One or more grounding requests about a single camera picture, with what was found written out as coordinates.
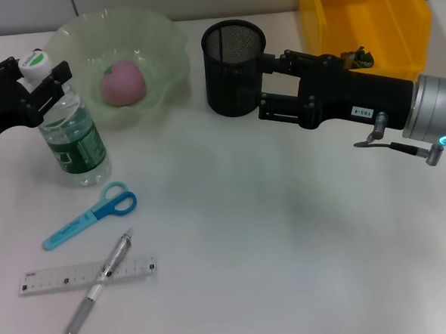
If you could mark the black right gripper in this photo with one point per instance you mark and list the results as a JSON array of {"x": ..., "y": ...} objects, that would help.
[{"x": 355, "y": 94}]

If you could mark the green plastic wrapper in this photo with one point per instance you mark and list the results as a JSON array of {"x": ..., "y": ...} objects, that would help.
[{"x": 360, "y": 58}]

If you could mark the clear bottle with green label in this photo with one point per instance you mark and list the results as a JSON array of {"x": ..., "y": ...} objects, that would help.
[{"x": 78, "y": 145}]

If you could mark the pink toy peach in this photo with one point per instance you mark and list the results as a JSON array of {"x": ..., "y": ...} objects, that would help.
[{"x": 123, "y": 82}]

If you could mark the blue scissors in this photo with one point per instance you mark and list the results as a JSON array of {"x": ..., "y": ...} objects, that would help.
[{"x": 79, "y": 225}]

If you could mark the black mesh pen cup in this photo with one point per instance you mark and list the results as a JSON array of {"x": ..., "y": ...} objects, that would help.
[{"x": 233, "y": 87}]

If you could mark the green glass fruit plate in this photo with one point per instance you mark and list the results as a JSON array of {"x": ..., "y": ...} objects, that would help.
[{"x": 163, "y": 53}]

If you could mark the transparent plastic ruler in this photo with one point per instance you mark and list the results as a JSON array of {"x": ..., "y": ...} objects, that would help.
[{"x": 44, "y": 282}]

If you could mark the clear silver ballpoint pen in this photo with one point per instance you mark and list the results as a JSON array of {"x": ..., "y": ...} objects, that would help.
[{"x": 84, "y": 311}]

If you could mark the yellow plastic storage bin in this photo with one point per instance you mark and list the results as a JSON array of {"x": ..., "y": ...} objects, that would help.
[{"x": 365, "y": 14}]

